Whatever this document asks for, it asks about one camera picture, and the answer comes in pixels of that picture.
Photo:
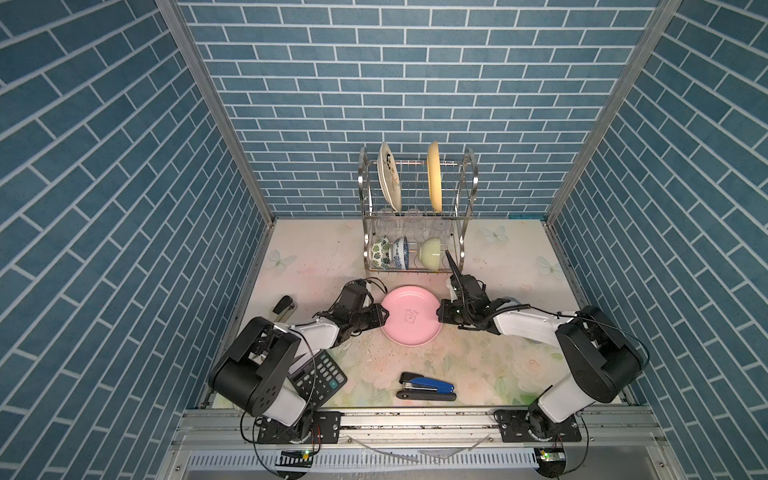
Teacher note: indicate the light green bowl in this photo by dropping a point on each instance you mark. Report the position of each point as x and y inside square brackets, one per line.
[430, 253]

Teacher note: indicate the pink plate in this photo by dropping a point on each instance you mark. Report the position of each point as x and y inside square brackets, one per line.
[412, 316]

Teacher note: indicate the green leaf pattern bowl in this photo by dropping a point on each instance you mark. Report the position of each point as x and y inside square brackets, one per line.
[380, 257]

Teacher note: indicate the white plate with painted design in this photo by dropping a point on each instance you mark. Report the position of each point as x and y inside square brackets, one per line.
[389, 178]

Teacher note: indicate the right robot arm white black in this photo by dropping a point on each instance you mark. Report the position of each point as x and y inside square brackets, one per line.
[599, 357]

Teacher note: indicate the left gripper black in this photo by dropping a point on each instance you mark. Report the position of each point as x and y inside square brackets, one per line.
[377, 316]

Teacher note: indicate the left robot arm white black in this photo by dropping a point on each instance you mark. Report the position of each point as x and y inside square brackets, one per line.
[251, 374]

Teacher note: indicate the yellow plate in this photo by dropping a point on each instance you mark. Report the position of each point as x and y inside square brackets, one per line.
[434, 177]

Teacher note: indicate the steel two-tier dish rack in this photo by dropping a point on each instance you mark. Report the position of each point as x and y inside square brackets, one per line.
[417, 221]

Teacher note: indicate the black calculator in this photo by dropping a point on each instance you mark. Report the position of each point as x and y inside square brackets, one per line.
[318, 379]

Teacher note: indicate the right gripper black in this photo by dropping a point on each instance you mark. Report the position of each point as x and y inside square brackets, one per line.
[443, 315]

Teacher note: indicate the grey black stapler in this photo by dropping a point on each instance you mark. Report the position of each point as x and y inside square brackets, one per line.
[283, 310]

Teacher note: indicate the blue black stapler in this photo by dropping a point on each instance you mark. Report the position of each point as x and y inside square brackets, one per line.
[421, 388]

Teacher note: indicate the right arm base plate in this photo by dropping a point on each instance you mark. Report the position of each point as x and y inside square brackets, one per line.
[522, 425]

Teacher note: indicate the blue floral white bowl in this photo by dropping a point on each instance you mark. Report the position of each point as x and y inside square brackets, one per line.
[399, 254]

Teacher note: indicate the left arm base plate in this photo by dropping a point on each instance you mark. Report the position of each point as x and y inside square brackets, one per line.
[312, 426]

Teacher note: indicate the aluminium front rail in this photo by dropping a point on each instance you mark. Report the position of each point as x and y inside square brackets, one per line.
[447, 427]

